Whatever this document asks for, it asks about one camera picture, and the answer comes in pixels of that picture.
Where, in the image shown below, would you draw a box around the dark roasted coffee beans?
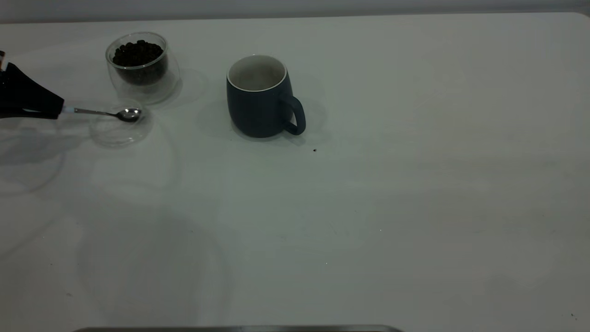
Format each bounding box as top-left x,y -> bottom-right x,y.
112,40 -> 168,86

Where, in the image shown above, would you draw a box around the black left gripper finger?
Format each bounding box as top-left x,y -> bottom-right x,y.
0,62 -> 65,113
0,111 -> 61,121

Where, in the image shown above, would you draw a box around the dark grey ceramic mug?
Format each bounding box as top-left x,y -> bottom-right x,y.
226,55 -> 307,139

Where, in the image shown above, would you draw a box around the clear glass saucer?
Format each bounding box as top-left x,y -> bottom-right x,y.
88,99 -> 154,148

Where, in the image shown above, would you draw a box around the double-walled clear glass cup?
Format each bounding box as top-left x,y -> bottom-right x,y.
105,31 -> 182,106

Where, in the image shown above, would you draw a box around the metal spoon with white handle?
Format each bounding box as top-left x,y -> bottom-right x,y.
61,107 -> 142,124

